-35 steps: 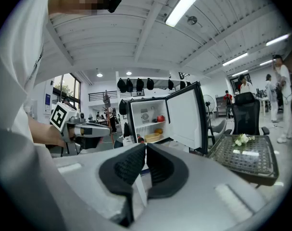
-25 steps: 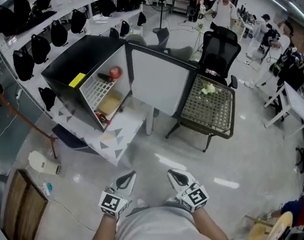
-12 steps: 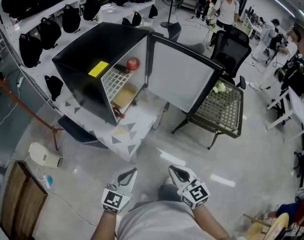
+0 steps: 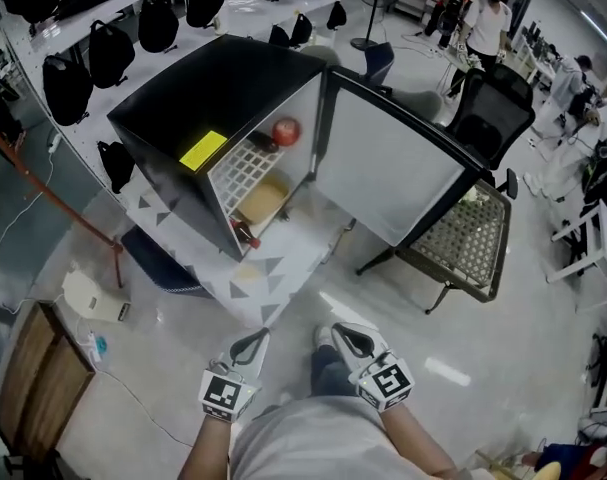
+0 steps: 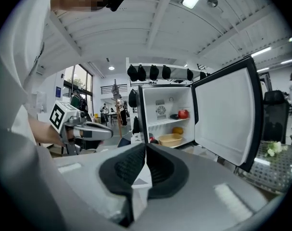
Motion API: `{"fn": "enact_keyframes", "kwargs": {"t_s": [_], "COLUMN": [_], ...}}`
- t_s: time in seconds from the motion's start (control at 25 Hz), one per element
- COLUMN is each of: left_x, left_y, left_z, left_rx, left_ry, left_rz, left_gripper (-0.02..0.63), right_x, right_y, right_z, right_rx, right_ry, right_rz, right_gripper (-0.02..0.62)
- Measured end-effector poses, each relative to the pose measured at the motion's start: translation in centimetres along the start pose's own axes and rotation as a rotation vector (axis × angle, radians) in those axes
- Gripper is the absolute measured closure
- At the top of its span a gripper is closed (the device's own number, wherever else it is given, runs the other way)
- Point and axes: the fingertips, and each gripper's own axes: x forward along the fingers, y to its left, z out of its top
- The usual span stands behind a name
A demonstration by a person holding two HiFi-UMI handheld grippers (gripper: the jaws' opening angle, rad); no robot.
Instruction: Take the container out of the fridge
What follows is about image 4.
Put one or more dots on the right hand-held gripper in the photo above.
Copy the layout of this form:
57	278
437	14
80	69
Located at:
385	382

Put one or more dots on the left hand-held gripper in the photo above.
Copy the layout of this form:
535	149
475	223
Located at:
228	390

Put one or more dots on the brown box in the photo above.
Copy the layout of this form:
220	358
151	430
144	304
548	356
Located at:
263	200

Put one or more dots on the black mini fridge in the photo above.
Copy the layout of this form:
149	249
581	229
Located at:
208	93

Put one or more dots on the person's left forearm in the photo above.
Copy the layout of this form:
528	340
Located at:
205	448

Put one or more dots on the person's right forearm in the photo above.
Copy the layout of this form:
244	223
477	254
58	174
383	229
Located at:
413	438

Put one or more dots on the person's leg in jeans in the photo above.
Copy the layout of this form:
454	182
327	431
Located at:
330	373

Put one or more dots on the person's white shoe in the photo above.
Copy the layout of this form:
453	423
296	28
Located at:
322	337

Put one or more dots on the person's white shirt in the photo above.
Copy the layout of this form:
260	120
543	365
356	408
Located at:
323	443

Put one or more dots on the white table with grey triangles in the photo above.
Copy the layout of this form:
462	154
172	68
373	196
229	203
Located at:
288	248

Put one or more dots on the cola bottle with red cap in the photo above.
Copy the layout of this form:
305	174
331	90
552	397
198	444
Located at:
243	232

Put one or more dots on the white rounded appliance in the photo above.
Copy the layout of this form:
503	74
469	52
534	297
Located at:
90	295

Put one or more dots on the wooden cabinet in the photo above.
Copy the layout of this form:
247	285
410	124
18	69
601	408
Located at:
38	383

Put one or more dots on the yellow sticker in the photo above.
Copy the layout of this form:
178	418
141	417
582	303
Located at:
203	150

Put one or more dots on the dark bottle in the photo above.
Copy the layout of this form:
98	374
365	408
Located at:
263	141

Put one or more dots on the red apple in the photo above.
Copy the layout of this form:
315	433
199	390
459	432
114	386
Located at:
285	132

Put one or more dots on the grey chair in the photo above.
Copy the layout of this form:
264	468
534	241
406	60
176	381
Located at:
423	102

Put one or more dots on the black mesh office chair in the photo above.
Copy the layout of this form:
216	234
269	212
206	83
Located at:
488	113

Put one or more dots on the blue chair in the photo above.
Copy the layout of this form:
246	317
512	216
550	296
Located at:
380	63

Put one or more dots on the grey round stool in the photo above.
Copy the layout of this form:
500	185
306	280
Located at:
323	55

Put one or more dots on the black standing fan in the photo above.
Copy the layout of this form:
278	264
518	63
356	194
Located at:
365	44

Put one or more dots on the row of black backpacks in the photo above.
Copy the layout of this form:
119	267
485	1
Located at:
110	58

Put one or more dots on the orange table frame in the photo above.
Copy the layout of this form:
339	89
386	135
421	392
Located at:
48	188

